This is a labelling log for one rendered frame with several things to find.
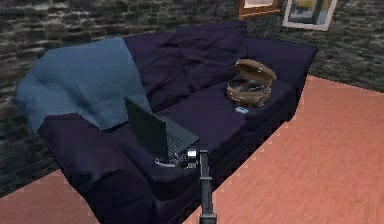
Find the brown open round basket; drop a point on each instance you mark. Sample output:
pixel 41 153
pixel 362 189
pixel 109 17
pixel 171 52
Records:
pixel 248 95

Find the blue blanket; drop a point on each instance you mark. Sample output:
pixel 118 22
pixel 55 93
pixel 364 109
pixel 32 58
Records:
pixel 83 80

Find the brown framed picture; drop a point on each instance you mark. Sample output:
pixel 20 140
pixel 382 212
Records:
pixel 256 11

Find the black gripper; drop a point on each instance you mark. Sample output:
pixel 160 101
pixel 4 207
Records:
pixel 183 161

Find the white framed picture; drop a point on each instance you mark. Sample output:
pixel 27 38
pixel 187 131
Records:
pixel 310 13

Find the black laptop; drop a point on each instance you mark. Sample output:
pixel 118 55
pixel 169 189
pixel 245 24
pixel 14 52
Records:
pixel 146 128

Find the small blue white object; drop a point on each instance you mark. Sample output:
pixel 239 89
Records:
pixel 242 110

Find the dark navy sofa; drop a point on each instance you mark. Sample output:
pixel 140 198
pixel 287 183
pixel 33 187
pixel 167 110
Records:
pixel 213 116

